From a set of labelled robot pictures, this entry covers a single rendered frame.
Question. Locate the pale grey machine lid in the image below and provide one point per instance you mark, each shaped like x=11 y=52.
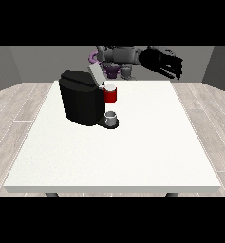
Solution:
x=97 y=73

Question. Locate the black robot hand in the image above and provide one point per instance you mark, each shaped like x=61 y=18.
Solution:
x=159 y=61

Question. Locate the black coffee machine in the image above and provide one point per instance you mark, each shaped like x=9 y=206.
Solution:
x=79 y=101

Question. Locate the small grey cup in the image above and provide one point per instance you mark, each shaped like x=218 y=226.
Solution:
x=111 y=119

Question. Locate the small grey pod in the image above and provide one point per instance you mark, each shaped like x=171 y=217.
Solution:
x=110 y=87

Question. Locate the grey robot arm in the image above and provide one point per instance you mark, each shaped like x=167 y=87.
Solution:
x=120 y=55

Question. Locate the grey robot trunk purple rings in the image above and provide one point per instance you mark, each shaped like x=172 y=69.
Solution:
x=112 y=71

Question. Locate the dark table leg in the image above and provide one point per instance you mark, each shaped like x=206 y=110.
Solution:
x=172 y=195
x=52 y=195

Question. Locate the red pod holder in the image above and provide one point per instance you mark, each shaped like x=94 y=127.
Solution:
x=110 y=96

